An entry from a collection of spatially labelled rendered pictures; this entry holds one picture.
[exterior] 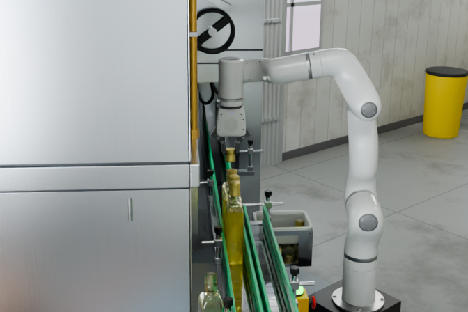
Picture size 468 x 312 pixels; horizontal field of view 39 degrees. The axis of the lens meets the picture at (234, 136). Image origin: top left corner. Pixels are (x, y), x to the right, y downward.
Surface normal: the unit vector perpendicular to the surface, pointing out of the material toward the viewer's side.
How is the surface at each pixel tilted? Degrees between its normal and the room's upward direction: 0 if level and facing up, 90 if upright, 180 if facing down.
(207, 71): 90
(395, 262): 0
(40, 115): 90
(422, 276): 0
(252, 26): 90
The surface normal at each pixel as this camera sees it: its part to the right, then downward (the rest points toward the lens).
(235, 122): 0.11, 0.27
